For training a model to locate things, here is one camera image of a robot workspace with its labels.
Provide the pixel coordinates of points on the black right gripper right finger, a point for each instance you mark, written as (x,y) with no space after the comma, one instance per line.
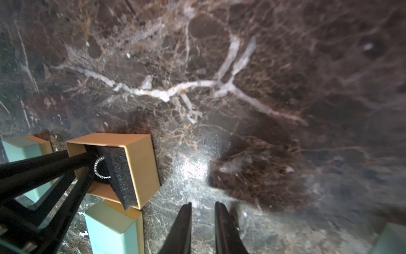
(227,238)

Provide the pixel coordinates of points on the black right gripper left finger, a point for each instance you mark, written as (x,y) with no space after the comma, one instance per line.
(178,240)

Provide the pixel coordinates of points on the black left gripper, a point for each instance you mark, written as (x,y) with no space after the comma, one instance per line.
(23,232)

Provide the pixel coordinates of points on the tan ring box base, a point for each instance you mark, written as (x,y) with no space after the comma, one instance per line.
(124,169)

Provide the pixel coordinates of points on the mint green box lid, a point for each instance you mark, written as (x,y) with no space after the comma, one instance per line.
(392,240)

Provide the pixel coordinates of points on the mint green closed box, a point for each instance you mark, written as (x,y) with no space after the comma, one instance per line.
(113,230)

